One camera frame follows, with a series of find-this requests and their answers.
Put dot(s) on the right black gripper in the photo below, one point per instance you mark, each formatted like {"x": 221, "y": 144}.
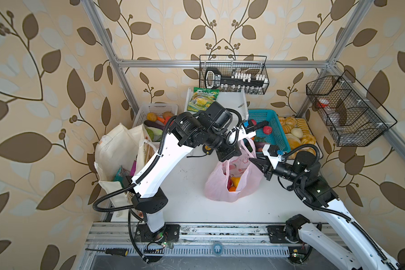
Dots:
{"x": 267, "y": 169}

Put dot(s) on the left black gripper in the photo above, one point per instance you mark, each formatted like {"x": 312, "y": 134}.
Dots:
{"x": 231, "y": 148}

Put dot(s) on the pink plastic grocery bag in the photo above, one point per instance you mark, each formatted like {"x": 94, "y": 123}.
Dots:
{"x": 216, "y": 186}

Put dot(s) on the yellow pear fruit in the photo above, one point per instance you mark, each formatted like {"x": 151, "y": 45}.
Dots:
{"x": 235, "y": 181}

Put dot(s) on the pink dragon fruit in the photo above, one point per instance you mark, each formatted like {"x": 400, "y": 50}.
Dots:
{"x": 229, "y": 184}

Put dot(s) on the purple grape candy bag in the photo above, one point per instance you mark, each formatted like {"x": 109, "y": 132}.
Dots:
{"x": 133, "y": 169}

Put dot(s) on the cream canvas tote bag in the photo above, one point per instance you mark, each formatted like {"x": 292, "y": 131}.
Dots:
{"x": 120, "y": 148}

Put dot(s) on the teal red snack bag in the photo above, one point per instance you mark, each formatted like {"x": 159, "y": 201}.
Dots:
{"x": 121, "y": 177}

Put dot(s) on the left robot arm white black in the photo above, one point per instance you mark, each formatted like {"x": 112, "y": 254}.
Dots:
{"x": 217, "y": 127}

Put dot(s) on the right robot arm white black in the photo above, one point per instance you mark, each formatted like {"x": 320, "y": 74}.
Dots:
{"x": 360, "y": 251}

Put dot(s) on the yellow black tape measure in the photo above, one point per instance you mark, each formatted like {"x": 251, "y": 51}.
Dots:
{"x": 207, "y": 150}

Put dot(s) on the teal plastic fruit basket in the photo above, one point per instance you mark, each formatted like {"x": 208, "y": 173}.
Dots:
{"x": 276, "y": 137}

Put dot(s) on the white bread tray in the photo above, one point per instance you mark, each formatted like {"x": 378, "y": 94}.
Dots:
{"x": 298, "y": 133}

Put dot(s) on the white two-tier shelf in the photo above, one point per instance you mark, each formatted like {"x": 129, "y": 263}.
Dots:
{"x": 229, "y": 100}

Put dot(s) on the yellow green snack bag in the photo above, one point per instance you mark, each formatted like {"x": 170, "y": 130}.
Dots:
{"x": 201, "y": 99}

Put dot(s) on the purple eggplant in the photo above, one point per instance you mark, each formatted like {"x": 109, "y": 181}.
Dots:
{"x": 152, "y": 124}

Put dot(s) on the brown potato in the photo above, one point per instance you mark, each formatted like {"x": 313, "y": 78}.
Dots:
{"x": 151, "y": 117}

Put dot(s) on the plastic bottle red cap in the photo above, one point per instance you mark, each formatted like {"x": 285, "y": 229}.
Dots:
{"x": 330, "y": 116}

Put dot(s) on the white plastic vegetable basket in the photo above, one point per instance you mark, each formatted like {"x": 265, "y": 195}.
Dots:
{"x": 163, "y": 111}

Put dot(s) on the yellow black screwdriver left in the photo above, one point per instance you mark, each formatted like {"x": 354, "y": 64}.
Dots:
{"x": 122, "y": 252}

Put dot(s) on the black wire basket back wall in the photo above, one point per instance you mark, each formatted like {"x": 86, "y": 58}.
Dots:
{"x": 234, "y": 73}

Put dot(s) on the black wire basket wall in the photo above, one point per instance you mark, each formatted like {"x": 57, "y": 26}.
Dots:
{"x": 234, "y": 73}
{"x": 363, "y": 118}

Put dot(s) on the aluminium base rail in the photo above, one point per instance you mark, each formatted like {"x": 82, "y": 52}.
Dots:
{"x": 198, "y": 239}

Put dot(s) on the black wire basket right wall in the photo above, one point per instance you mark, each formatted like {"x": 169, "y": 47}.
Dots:
{"x": 363, "y": 118}

